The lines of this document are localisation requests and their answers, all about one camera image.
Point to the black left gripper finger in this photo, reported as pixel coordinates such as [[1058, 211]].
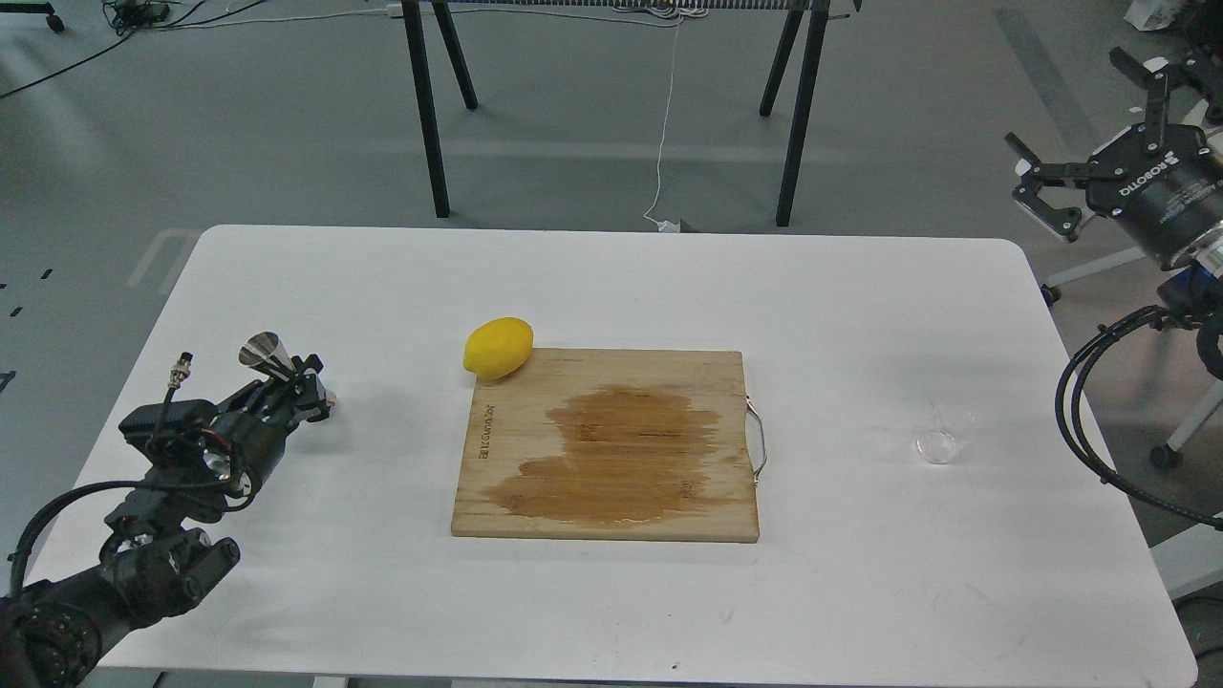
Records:
[[313, 408], [304, 383]]

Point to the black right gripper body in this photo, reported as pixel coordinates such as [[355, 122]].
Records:
[[1168, 202]]

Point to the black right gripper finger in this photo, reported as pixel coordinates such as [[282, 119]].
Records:
[[1051, 186], [1198, 70]]

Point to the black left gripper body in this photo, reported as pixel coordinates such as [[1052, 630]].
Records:
[[253, 425]]

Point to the steel jigger measuring cup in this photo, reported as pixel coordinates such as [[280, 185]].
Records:
[[266, 353]]

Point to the clear glass cup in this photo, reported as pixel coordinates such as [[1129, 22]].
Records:
[[944, 434]]

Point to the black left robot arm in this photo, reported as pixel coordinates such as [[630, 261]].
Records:
[[206, 460]]

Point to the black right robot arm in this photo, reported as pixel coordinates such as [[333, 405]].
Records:
[[1192, 302]]

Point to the yellow lemon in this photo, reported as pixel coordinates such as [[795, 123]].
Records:
[[498, 348]]

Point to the wooden cutting board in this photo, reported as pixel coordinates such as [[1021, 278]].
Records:
[[611, 444]]

